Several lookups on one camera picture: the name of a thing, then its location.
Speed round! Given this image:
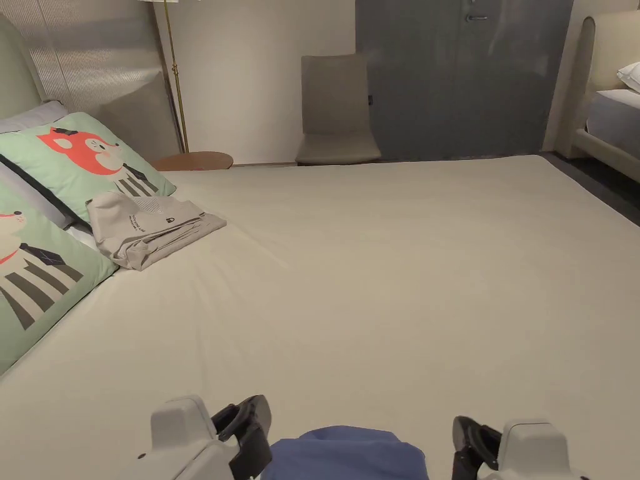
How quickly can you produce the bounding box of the white pillow with dark edge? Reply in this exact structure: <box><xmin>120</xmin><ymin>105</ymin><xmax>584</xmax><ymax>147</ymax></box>
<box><xmin>0</xmin><ymin>156</ymin><xmax>97</xmax><ymax>247</ymax></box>

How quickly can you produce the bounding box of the round wooden side table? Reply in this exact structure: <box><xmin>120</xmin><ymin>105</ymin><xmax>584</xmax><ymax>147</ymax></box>
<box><xmin>152</xmin><ymin>151</ymin><xmax>235</xmax><ymax>173</ymax></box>

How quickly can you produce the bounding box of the pale padded headboard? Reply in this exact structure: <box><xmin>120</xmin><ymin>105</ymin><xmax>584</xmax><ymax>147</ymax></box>
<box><xmin>0</xmin><ymin>14</ymin><xmax>43</xmax><ymax>122</ymax></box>

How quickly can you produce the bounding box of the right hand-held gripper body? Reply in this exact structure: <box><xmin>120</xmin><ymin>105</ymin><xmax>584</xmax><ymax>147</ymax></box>
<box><xmin>492</xmin><ymin>419</ymin><xmax>592</xmax><ymax>480</ymax></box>

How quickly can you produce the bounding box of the plain white pillow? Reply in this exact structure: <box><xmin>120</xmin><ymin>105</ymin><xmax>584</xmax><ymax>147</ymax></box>
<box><xmin>616</xmin><ymin>62</ymin><xmax>640</xmax><ymax>94</ymax></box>

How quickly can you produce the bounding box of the brass floor lamp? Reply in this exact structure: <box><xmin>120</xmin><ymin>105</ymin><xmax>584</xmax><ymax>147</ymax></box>
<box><xmin>139</xmin><ymin>0</ymin><xmax>191</xmax><ymax>154</ymax></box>

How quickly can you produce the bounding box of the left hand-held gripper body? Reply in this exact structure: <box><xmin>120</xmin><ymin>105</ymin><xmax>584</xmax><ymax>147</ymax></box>
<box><xmin>134</xmin><ymin>394</ymin><xmax>239</xmax><ymax>480</ymax></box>

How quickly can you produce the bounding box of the green fox print pillow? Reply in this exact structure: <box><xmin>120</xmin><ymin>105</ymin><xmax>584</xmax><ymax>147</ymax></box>
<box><xmin>0</xmin><ymin>111</ymin><xmax>178</xmax><ymax>229</ymax></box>

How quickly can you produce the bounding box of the bed with beige sheet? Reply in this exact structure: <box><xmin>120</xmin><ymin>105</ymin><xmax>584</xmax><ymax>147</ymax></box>
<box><xmin>0</xmin><ymin>154</ymin><xmax>640</xmax><ymax>480</ymax></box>

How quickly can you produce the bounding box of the grey door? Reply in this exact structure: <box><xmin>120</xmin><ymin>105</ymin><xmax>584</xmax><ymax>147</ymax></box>
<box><xmin>354</xmin><ymin>0</ymin><xmax>575</xmax><ymax>162</ymax></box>

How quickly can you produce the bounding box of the cream bed with white mattress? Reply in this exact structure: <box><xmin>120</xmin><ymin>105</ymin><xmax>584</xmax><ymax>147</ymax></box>
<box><xmin>542</xmin><ymin>9</ymin><xmax>640</xmax><ymax>185</ymax></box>

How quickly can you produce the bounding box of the beige upholstered chair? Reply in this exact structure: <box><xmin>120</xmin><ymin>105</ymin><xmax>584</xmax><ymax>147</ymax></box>
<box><xmin>294</xmin><ymin>54</ymin><xmax>381</xmax><ymax>168</ymax></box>

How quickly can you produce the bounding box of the grey pillow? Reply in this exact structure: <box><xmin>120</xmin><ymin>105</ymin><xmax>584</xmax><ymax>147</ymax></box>
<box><xmin>0</xmin><ymin>99</ymin><xmax>69</xmax><ymax>134</ymax></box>

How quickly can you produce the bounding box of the folded beige garment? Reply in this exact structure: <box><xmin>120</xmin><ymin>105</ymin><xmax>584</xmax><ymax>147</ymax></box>
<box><xmin>85</xmin><ymin>192</ymin><xmax>228</xmax><ymax>272</ymax></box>

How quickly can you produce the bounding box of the green dog print pillow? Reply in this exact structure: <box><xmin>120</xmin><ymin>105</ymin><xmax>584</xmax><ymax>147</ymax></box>
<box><xmin>0</xmin><ymin>176</ymin><xmax>120</xmax><ymax>376</ymax></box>

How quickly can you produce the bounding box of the blue garment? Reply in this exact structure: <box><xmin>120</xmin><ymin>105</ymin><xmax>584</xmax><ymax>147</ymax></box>
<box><xmin>261</xmin><ymin>425</ymin><xmax>431</xmax><ymax>480</ymax></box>

